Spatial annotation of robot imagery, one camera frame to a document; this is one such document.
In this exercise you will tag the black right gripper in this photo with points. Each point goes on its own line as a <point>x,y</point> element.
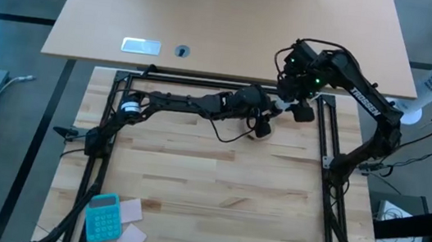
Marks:
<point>301,78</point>

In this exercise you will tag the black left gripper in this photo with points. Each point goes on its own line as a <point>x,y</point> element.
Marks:
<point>249,100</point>

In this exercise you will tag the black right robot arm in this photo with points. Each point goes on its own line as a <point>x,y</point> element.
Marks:
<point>367,102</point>

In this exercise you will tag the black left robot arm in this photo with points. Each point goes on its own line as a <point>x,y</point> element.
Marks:
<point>185,101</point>

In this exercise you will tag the teal calculator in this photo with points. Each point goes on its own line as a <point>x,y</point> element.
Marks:
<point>104,221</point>

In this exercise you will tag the black beam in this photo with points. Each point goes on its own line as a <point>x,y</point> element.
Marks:
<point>413,226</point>

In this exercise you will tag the large beige desk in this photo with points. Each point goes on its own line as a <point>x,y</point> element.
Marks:
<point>232,24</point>

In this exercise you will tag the black aluminium table frame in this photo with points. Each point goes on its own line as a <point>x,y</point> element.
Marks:
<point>180,79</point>

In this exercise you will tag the white lightbulb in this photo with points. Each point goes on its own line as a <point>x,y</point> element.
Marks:
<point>284,105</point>

